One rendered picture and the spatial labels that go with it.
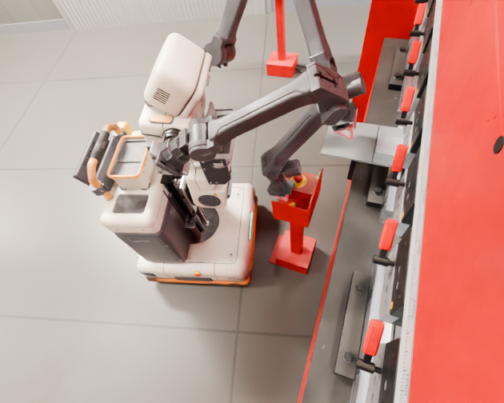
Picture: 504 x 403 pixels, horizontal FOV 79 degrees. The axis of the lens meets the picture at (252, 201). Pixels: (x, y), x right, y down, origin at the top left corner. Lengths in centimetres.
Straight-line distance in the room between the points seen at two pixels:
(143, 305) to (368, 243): 148
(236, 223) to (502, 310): 161
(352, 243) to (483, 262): 78
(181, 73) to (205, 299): 141
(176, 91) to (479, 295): 83
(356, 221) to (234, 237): 85
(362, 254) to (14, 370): 212
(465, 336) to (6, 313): 257
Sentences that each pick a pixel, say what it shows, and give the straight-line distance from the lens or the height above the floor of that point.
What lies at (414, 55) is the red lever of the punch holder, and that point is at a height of 129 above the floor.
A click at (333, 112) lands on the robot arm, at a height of 135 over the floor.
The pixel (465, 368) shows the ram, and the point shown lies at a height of 155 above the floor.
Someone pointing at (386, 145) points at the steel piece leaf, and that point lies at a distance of 120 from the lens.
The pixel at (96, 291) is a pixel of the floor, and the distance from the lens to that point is 232.
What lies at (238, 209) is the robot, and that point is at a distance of 186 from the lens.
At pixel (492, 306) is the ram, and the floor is 160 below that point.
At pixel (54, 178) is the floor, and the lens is 306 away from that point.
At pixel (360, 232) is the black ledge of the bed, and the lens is 113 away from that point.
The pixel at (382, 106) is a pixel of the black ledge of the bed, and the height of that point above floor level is 87.
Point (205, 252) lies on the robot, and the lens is 179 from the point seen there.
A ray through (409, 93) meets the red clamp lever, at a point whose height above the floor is 131.
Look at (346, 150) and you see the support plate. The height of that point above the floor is 100.
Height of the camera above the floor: 188
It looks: 58 degrees down
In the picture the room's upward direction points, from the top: 14 degrees counter-clockwise
